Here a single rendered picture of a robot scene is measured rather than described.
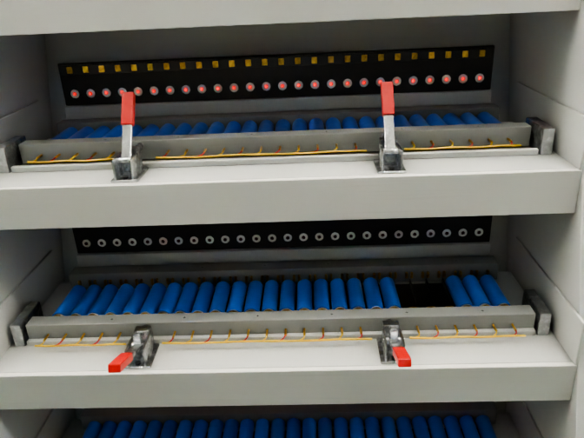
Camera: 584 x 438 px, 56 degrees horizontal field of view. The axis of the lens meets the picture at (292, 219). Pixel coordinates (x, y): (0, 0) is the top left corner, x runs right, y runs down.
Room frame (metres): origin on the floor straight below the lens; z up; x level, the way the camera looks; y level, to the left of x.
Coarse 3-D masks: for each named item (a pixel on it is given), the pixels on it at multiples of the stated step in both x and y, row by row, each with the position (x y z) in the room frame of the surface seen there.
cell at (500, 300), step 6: (486, 276) 0.66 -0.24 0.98; (492, 276) 0.66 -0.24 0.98; (480, 282) 0.66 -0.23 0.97; (486, 282) 0.65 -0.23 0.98; (492, 282) 0.64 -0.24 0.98; (486, 288) 0.64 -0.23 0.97; (492, 288) 0.63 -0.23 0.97; (498, 288) 0.63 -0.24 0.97; (486, 294) 0.64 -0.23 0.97; (492, 294) 0.62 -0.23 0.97; (498, 294) 0.62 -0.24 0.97; (492, 300) 0.62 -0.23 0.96; (498, 300) 0.61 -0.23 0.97; (504, 300) 0.61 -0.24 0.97
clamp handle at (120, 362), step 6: (132, 336) 0.55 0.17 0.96; (138, 336) 0.55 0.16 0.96; (138, 342) 0.56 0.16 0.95; (132, 348) 0.54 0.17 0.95; (138, 348) 0.54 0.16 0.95; (120, 354) 0.52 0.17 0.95; (126, 354) 0.52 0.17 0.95; (132, 354) 0.53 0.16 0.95; (114, 360) 0.50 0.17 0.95; (120, 360) 0.50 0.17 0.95; (126, 360) 0.50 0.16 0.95; (132, 360) 0.52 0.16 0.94; (108, 366) 0.49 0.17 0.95; (114, 366) 0.49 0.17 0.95; (120, 366) 0.49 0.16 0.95; (126, 366) 0.50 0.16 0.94; (114, 372) 0.49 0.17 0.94; (120, 372) 0.49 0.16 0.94
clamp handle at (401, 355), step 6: (390, 330) 0.54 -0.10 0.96; (396, 330) 0.54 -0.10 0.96; (390, 336) 0.55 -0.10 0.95; (396, 336) 0.55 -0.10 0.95; (390, 342) 0.53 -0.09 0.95; (396, 342) 0.53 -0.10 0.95; (396, 348) 0.51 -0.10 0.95; (402, 348) 0.51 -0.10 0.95; (396, 354) 0.49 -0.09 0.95; (402, 354) 0.49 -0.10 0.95; (396, 360) 0.49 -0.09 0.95; (402, 360) 0.48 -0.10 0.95; (408, 360) 0.48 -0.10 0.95; (402, 366) 0.48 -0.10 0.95; (408, 366) 0.48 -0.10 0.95
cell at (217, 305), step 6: (222, 282) 0.67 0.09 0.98; (216, 288) 0.66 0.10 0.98; (222, 288) 0.66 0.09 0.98; (228, 288) 0.67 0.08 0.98; (216, 294) 0.65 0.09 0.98; (222, 294) 0.65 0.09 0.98; (228, 294) 0.66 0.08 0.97; (216, 300) 0.63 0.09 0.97; (222, 300) 0.64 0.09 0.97; (210, 306) 0.63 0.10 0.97; (216, 306) 0.62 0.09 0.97; (222, 306) 0.63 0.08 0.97
